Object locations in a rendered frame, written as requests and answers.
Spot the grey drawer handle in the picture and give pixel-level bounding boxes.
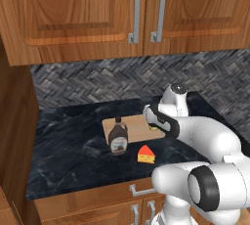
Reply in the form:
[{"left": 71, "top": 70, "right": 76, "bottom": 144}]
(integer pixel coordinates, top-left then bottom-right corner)
[{"left": 129, "top": 184, "right": 156, "bottom": 198}]

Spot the tall wooden cabinet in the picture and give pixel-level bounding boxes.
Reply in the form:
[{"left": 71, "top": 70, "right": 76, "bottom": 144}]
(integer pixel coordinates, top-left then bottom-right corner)
[{"left": 0, "top": 37, "right": 41, "bottom": 225}]

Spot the grey base cupboard handle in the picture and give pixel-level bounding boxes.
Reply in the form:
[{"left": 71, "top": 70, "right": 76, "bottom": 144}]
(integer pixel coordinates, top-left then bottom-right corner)
[
  {"left": 146, "top": 200, "right": 156, "bottom": 225},
  {"left": 130, "top": 203, "right": 140, "bottom": 225}
]

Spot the brown syrup bottle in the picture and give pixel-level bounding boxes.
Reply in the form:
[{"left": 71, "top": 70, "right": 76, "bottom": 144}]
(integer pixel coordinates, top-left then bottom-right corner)
[{"left": 107, "top": 115, "right": 129, "bottom": 156}]

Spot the wooden wall cupboard door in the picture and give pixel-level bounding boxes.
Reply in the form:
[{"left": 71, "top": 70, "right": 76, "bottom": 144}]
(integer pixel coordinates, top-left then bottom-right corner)
[
  {"left": 0, "top": 0, "right": 149, "bottom": 68},
  {"left": 143, "top": 0, "right": 250, "bottom": 56}
]

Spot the wooden drawer front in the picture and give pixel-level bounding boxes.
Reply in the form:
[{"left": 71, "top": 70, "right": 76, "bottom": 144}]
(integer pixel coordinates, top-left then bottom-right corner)
[{"left": 33, "top": 177, "right": 166, "bottom": 217}]

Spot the wooden base cupboard door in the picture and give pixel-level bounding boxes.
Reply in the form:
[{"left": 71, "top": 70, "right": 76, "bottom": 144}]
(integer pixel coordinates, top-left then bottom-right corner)
[
  {"left": 142, "top": 195, "right": 168, "bottom": 225},
  {"left": 41, "top": 199, "right": 145, "bottom": 225}
]

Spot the wooden cutting board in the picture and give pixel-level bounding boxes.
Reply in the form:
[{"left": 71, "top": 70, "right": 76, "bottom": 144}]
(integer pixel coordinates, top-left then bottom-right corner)
[{"left": 102, "top": 114, "right": 166, "bottom": 145}]

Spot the orange cheese wedge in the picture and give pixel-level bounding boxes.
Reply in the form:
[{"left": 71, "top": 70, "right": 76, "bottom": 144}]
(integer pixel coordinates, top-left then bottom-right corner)
[{"left": 137, "top": 144, "right": 156, "bottom": 164}]

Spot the grey cupboard door handle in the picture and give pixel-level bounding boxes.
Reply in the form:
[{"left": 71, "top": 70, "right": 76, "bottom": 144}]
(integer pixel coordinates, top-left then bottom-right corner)
[
  {"left": 128, "top": 0, "right": 142, "bottom": 45},
  {"left": 149, "top": 0, "right": 168, "bottom": 43}
]

